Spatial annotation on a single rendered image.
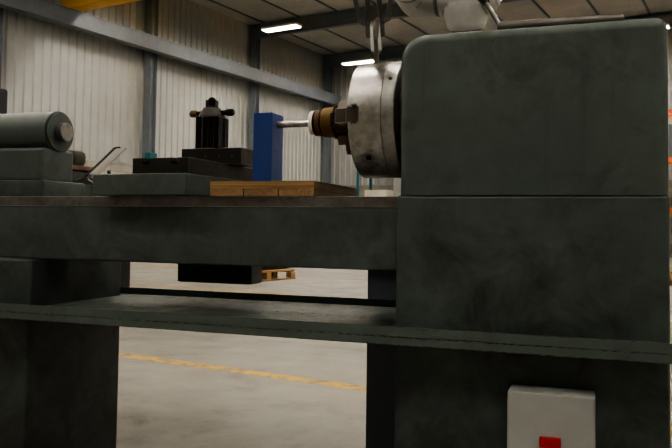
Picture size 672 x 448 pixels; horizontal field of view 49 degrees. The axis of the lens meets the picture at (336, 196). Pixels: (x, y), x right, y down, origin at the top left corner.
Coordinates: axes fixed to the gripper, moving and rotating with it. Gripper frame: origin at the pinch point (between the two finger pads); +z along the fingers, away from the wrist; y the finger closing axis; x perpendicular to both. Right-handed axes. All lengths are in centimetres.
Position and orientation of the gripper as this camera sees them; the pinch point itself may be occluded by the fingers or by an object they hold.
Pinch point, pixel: (375, 37)
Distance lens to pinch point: 196.7
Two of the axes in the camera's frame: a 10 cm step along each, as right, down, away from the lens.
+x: 0.2, -2.2, 9.7
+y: 10.0, -0.7, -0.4
